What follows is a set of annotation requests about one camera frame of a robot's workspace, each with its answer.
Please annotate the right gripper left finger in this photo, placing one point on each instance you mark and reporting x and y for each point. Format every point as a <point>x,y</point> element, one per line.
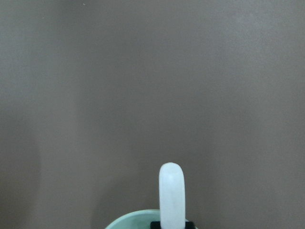
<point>155,225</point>

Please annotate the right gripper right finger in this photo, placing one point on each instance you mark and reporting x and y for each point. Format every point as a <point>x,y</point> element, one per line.
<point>189,225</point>

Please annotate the green ceramic bowl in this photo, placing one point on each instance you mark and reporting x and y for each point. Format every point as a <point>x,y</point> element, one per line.
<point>140,219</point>

